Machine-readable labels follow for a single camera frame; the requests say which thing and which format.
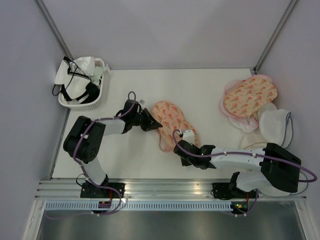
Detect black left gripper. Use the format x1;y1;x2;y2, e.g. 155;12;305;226
131;108;162;132

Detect floral mesh laundry bag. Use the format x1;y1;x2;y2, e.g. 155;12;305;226
151;100;200;152

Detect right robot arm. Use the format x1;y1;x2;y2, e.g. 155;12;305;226
173;140;301;198

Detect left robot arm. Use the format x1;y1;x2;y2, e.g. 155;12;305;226
63;99;163;199

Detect cream laundry bag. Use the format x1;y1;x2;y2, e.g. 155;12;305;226
239;133;267;150

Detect black bra in basket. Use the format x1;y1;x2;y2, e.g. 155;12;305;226
51;56;102;103

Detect white plastic laundry basket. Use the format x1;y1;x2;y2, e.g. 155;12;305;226
58;57;104;112

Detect floral laundry bag on pile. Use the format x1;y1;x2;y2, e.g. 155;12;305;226
222;74;278;119

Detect white blue-trimmed laundry bag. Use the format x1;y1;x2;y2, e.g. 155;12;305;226
259;109;294;149

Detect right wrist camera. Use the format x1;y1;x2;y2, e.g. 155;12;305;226
179;129;196;145

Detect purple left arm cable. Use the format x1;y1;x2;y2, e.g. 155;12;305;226
44;91;138;221

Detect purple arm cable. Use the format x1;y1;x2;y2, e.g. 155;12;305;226
172;128;318;218
44;91;138;221

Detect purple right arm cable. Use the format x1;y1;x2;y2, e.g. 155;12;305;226
172;128;318;218

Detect white slotted cable duct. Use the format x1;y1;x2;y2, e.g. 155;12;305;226
45;200;232;212

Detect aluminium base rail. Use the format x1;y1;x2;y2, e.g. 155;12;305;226
34;177;308;201

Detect left aluminium frame post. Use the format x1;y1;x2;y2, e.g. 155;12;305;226
33;0;74;60

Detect aluminium frame post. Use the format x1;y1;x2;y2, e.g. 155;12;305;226
33;0;74;60
250;0;300;76

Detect right aluminium frame post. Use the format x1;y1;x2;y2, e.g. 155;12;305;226
250;0;300;76

